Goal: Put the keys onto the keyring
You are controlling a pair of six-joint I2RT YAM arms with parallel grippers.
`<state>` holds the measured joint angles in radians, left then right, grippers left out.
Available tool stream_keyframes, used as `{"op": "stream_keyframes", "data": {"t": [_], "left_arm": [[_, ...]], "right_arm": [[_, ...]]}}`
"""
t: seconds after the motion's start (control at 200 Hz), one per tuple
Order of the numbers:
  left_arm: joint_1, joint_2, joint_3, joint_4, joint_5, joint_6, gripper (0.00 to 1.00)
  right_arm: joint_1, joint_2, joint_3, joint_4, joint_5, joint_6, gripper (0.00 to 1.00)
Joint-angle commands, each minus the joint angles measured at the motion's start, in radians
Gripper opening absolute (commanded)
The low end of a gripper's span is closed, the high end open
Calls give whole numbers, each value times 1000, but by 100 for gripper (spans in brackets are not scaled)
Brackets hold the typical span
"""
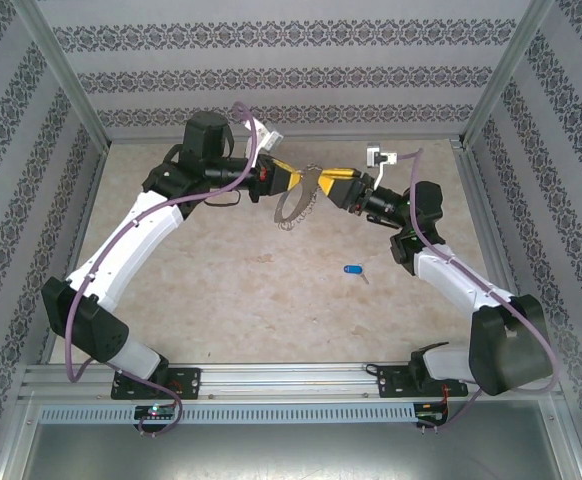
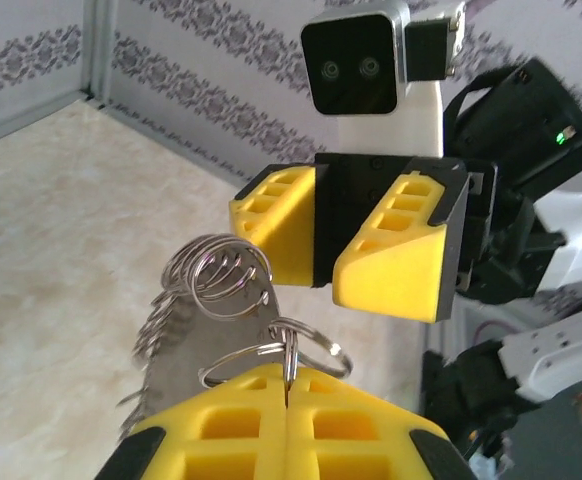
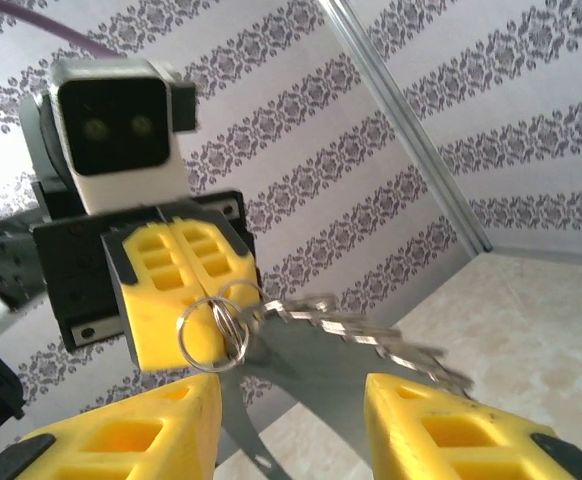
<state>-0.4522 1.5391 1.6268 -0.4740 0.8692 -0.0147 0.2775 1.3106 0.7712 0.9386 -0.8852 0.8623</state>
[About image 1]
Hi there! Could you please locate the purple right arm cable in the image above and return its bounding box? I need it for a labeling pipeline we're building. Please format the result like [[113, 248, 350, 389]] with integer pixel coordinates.
[[395, 147, 558, 436]]

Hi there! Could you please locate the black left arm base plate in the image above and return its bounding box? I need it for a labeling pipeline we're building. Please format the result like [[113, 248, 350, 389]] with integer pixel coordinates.
[[110, 367, 203, 401]]

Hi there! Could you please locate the blue-capped key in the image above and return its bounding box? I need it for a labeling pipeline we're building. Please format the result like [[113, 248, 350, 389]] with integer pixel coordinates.
[[343, 263, 371, 285]]

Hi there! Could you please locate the small circuit board green light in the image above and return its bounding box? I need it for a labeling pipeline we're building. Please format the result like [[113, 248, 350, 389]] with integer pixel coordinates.
[[134, 404, 178, 420]]

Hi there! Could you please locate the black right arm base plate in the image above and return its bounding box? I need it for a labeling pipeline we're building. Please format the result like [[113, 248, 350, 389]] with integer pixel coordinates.
[[376, 364, 470, 400]]

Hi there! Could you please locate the grey metal sheet panel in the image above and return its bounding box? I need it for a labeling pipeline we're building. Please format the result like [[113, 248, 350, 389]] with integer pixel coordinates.
[[18, 399, 582, 480]]

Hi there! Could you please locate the aluminium frame post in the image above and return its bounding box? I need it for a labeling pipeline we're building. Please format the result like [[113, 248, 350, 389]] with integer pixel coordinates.
[[463, 0, 555, 146], [13, 0, 112, 146]]

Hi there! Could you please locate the aluminium mounting rail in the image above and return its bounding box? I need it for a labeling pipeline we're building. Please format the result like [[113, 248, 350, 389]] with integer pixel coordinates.
[[18, 362, 570, 404]]

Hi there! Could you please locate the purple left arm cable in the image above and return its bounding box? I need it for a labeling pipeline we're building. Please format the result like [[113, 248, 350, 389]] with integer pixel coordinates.
[[65, 101, 265, 437]]

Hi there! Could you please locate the grey rear frame bar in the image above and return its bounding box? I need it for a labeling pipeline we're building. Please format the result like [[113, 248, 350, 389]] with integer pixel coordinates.
[[105, 130, 467, 146]]

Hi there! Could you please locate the aluminium side frame bar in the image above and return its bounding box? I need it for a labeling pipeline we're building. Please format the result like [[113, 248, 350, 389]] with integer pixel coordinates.
[[38, 142, 112, 365], [450, 138, 540, 361]]

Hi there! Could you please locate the slotted grey cable duct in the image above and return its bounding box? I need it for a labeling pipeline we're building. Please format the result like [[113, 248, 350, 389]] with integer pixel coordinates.
[[38, 403, 417, 425]]

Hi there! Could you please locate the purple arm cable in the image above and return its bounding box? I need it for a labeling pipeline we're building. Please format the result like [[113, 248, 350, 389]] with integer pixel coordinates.
[[65, 101, 265, 437], [395, 147, 558, 436]]

